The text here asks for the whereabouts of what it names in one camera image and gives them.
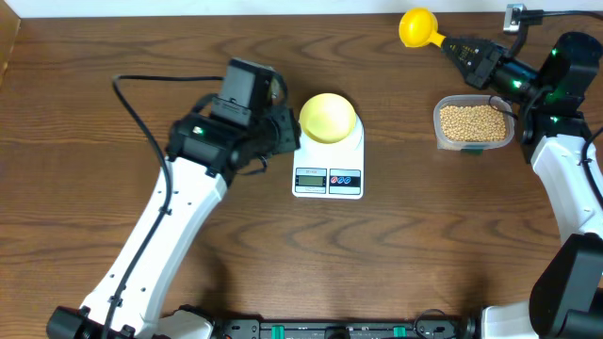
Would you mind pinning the clear container of soybeans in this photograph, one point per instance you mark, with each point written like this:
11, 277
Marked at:
473, 123

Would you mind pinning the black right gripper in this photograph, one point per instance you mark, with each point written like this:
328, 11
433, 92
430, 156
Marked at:
482, 64

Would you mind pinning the yellow plastic scoop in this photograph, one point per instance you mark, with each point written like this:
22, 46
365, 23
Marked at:
418, 27

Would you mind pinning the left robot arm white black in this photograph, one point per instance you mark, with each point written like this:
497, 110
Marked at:
219, 136

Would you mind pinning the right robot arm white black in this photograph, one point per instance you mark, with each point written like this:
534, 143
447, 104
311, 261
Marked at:
566, 301

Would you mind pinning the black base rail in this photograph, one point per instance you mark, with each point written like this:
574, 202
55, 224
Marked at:
428, 327

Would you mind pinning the white digital kitchen scale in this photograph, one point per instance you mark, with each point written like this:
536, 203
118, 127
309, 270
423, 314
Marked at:
331, 171

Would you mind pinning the yellow plastic bowl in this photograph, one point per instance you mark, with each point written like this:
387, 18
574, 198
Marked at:
327, 118

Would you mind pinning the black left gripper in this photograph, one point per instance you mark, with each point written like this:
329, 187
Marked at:
290, 133

